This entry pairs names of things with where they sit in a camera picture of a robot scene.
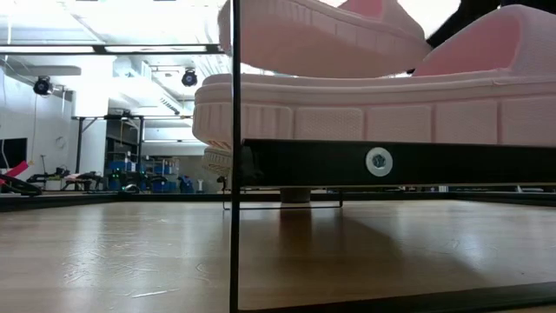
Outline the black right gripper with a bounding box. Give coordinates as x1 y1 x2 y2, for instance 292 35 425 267
427 0 556 50

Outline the pink foam slide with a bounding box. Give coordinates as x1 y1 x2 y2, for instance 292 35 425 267
216 0 432 80
191 3 556 152

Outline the black metal wooden shelf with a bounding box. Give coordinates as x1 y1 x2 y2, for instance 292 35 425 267
228 0 556 313

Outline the grey foam slide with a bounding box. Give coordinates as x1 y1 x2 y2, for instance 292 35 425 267
201 146 234 178

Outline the small green potted plant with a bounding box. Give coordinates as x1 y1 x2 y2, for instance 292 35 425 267
279 187 313 204

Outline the black background pole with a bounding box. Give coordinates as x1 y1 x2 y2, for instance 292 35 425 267
71 115 95 175

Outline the black curved tube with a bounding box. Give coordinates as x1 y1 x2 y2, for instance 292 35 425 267
0 173 43 196

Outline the black ceiling camera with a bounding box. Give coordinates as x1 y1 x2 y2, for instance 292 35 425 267
32 75 55 97
181 68 200 88

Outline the black aluminium rig frame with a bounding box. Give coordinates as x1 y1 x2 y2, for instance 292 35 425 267
0 42 556 213

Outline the black wall monitor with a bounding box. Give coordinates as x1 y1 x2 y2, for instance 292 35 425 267
0 137 29 170

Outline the red strap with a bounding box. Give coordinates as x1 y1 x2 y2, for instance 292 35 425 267
0 160 30 178

